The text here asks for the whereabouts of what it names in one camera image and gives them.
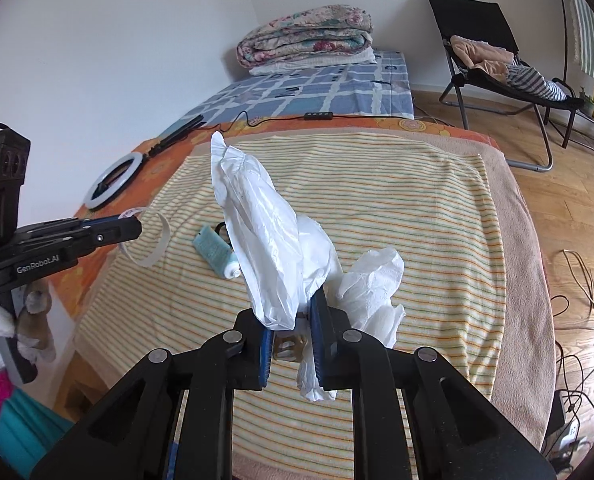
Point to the black tripod stand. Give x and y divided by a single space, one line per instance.
177 132

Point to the folded white sheet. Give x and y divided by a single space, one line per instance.
317 63

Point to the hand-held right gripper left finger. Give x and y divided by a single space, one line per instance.
264 355

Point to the person's teal clothing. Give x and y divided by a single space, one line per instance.
32 425

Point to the blue checked bed sheet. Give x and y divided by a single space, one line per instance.
327 85

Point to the white plastic bag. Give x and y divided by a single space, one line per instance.
267 240

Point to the black folding chair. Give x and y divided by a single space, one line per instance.
472 20

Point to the white tissue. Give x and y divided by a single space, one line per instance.
372 285

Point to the small potted plant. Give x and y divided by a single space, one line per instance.
584 99

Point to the beige clothes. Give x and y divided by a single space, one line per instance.
477 55

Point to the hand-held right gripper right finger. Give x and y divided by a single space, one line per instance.
318 335

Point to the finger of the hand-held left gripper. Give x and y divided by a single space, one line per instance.
102 221
117 232

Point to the folded floral quilt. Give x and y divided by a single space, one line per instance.
307 30

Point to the teal tube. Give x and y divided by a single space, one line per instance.
214 250

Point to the yellow striped towel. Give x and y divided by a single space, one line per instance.
402 210

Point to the person's left hand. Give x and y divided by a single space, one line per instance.
39 320

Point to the grey striped cloth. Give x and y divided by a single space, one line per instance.
532 82

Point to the white power strip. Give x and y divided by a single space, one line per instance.
569 435

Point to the orange floral sheet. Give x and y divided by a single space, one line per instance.
152 180

